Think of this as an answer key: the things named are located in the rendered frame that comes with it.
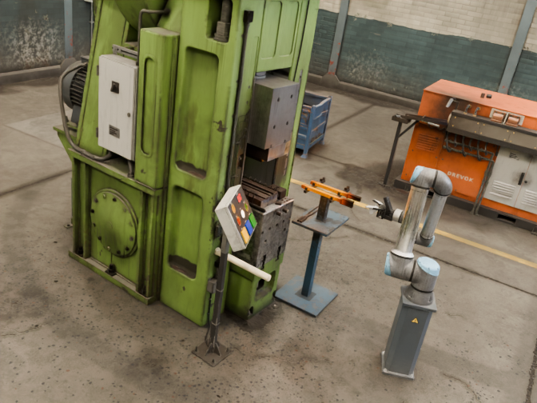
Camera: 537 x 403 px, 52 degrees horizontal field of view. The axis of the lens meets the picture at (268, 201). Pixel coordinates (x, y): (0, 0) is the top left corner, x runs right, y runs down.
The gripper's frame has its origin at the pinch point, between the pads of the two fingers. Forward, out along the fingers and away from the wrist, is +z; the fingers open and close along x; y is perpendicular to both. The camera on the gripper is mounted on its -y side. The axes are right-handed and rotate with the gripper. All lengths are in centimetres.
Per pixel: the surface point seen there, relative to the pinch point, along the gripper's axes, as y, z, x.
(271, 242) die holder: 35, 49, -46
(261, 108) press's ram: -64, 63, -62
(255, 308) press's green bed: 90, 51, -52
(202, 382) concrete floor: 98, 40, -131
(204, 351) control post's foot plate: 97, 56, -108
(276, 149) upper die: -35, 56, -49
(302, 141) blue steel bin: 78, 192, 286
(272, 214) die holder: 11, 50, -50
